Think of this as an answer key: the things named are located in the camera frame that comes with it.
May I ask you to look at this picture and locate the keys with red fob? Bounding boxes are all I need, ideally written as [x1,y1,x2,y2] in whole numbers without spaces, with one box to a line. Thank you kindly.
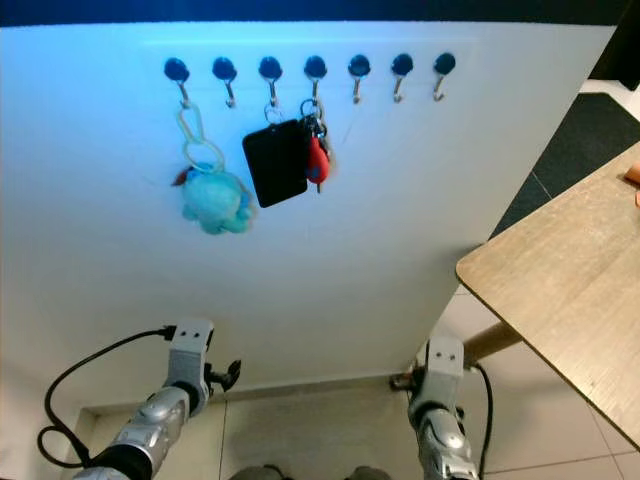
[298,98,333,194]

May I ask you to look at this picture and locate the wooden table leg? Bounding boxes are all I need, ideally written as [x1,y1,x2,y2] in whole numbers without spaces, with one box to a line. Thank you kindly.
[390,322,524,391]

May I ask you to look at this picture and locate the grey robot left foot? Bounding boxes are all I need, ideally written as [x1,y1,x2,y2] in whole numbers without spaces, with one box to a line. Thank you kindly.
[228,465,281,480]

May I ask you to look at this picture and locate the grey robot foot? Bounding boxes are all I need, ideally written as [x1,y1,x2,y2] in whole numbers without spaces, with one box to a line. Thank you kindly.
[335,465,391,480]
[228,465,281,480]

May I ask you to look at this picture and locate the grey robot right foot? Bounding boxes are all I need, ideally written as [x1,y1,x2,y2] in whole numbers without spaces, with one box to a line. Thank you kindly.
[335,465,391,480]

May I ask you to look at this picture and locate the white partition panel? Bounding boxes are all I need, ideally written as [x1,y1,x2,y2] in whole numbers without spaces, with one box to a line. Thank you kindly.
[0,22,619,401]

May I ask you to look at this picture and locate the light wooden table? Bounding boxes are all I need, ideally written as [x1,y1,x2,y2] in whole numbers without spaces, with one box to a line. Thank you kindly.
[456,140,640,451]

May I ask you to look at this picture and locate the dark grey floor mat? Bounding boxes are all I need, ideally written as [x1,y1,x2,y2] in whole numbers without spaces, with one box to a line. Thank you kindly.
[490,92,640,239]

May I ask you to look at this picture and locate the small orange object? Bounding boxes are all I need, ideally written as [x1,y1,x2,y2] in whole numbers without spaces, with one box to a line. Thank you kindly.
[622,160,640,209]

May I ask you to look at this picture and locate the black furniture piece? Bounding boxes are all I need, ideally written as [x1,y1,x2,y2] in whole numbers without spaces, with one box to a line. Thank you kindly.
[588,20,640,93]

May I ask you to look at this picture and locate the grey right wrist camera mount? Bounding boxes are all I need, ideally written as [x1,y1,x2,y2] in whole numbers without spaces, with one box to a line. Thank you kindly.
[420,336,465,401]

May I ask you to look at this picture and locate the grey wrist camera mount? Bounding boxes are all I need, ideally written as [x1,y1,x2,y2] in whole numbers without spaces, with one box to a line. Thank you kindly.
[420,336,465,401]
[170,318,216,386]

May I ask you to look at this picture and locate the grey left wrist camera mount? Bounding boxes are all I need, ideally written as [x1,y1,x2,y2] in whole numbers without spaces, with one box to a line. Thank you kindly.
[170,318,216,386]

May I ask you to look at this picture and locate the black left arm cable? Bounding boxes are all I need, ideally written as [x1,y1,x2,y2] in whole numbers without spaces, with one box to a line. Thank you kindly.
[38,324,181,469]

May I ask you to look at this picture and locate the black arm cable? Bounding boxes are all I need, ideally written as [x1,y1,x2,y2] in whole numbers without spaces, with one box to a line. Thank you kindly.
[38,324,181,469]
[470,362,494,471]

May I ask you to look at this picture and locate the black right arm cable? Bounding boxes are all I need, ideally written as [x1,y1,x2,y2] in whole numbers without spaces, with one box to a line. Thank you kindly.
[470,362,494,471]

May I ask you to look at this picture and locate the teal plush octopus keychain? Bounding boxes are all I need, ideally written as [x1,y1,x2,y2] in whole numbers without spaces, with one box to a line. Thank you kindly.
[178,100,254,237]

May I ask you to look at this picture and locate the black card holder keychain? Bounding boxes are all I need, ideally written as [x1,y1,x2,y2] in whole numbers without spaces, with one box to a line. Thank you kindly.
[242,104,309,209]

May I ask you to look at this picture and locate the black round metal wall hook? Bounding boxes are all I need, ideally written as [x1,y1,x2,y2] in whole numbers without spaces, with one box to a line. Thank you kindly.
[164,57,190,109]
[390,53,415,103]
[347,54,372,104]
[304,55,328,101]
[258,56,283,106]
[212,57,237,108]
[433,52,458,101]

